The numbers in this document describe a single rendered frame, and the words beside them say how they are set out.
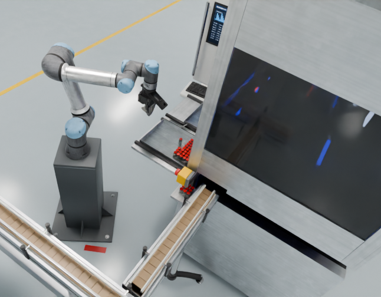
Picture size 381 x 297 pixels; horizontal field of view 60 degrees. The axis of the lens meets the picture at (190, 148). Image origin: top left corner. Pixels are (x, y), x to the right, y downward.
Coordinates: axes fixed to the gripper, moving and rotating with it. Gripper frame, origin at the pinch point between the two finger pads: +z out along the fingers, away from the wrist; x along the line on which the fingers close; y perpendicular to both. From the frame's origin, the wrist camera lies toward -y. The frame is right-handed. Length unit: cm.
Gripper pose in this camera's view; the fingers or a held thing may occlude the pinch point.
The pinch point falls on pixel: (150, 114)
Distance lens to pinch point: 199.5
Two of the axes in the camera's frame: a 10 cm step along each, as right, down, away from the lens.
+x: -5.2, 5.7, -6.4
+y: -8.4, -4.9, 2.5
